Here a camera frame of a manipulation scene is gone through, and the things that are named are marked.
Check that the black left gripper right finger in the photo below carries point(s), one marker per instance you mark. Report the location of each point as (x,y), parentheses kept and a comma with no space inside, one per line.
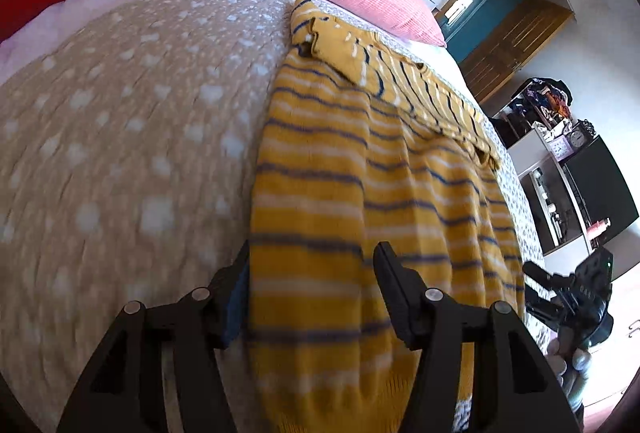
(514,388)

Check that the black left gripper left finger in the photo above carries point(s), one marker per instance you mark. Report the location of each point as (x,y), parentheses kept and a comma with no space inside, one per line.
(121,388)

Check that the yellow striped knit sweater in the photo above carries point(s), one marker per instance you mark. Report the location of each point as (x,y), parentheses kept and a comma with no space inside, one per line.
(362,145)

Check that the pile of clothes on shelf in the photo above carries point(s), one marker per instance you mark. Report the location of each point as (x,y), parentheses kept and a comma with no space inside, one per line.
(543,100)

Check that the right hand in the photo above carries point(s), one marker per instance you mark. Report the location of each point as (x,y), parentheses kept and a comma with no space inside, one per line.
(571,371)

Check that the black box on shelf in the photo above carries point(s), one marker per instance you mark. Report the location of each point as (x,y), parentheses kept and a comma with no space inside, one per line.
(601,190)

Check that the white shelf unit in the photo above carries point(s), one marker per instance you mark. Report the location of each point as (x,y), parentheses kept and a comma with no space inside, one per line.
(565,238)

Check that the beige white-dotted blanket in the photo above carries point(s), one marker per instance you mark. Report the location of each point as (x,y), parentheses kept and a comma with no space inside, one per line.
(128,162)

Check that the teal wooden-framed door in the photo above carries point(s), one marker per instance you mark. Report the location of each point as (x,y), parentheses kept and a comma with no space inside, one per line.
(492,40)

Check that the white fluffy blanket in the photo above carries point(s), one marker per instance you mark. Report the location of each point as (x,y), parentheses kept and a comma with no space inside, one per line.
(43,35)

